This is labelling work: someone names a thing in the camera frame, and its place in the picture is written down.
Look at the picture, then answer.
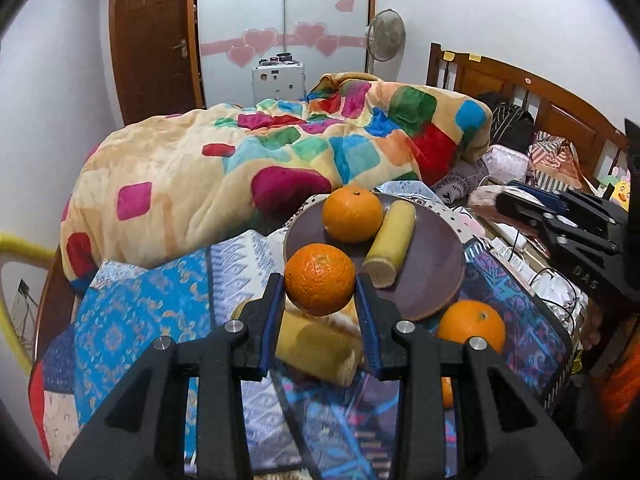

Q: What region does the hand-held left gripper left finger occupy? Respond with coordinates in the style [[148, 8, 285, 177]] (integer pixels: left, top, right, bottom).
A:
[[59, 273, 287, 480]]

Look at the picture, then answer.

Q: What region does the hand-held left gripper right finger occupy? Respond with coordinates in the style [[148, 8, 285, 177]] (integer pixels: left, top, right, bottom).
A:
[[355, 275, 584, 480]]

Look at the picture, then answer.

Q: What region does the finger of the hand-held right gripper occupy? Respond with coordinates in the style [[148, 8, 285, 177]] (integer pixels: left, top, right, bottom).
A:
[[559, 188, 629, 227], [495, 192, 618, 257]]

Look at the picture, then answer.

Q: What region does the yellow sugarcane piece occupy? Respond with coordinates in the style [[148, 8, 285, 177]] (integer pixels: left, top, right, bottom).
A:
[[362, 201, 417, 289], [231, 300, 364, 387]]

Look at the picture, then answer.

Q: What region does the dark brown plate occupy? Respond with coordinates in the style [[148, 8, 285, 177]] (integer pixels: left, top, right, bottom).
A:
[[283, 191, 467, 322]]

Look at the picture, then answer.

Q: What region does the person's right hand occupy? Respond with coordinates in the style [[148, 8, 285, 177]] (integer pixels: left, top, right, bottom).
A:
[[581, 306, 602, 352]]

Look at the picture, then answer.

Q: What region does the yellow toy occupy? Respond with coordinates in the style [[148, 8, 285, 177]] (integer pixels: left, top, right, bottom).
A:
[[606, 169, 632, 209]]

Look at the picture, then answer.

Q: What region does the striped cloth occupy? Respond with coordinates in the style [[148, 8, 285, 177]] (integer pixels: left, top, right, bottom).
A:
[[529, 131, 597, 194]]

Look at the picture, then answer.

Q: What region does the pink pillow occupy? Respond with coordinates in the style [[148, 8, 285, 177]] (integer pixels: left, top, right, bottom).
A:
[[481, 144, 531, 184]]

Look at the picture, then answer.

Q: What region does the wooden bed headboard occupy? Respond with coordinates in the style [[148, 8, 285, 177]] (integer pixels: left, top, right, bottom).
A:
[[426, 42, 632, 196]]

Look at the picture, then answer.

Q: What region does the black bag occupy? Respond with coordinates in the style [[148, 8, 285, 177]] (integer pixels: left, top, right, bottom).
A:
[[475, 92, 536, 155]]

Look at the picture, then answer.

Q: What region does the blue patterned cloth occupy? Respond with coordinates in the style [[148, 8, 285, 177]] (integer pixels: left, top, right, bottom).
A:
[[29, 180, 574, 477]]

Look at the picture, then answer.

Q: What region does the colourful patchwork blanket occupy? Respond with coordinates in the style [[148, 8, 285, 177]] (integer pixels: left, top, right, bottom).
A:
[[60, 72, 493, 296]]

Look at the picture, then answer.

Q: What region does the standing fan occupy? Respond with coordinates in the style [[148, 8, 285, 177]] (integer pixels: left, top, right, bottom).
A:
[[364, 8, 407, 77]]

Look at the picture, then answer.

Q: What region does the white box appliance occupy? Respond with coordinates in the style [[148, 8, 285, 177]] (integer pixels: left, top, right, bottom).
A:
[[251, 52, 306, 107]]

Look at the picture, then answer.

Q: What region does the yellow padded tube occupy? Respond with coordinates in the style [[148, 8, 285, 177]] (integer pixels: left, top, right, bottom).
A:
[[0, 231, 57, 377]]

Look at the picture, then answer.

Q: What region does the brown wooden door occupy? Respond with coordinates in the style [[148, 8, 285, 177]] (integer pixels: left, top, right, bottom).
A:
[[108, 0, 206, 127]]

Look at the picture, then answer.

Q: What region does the frosted wardrobe with pink hearts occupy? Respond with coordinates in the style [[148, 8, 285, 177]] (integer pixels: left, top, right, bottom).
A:
[[187, 0, 377, 111]]

